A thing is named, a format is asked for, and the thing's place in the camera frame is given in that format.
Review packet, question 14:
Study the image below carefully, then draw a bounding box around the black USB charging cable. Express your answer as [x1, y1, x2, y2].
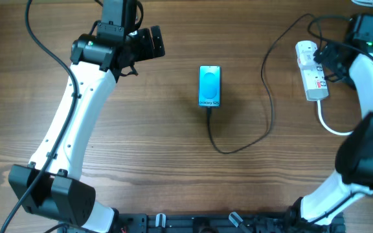
[205, 13, 323, 155]

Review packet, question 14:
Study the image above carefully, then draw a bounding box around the Galaxy S25 smartphone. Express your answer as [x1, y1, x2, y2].
[198, 65, 221, 107]

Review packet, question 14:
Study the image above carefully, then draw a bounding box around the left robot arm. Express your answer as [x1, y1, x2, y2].
[8, 1, 165, 232]

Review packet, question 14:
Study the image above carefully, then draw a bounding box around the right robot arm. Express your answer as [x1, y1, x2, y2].
[283, 14, 373, 232]

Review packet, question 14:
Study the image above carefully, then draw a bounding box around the white USB charger adapter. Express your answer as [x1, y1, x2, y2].
[295, 40, 322, 71]

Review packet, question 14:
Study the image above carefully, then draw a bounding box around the white power strip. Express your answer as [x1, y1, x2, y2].
[295, 40, 330, 102]

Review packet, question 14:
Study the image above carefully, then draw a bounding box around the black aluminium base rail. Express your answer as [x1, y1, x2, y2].
[58, 212, 346, 233]

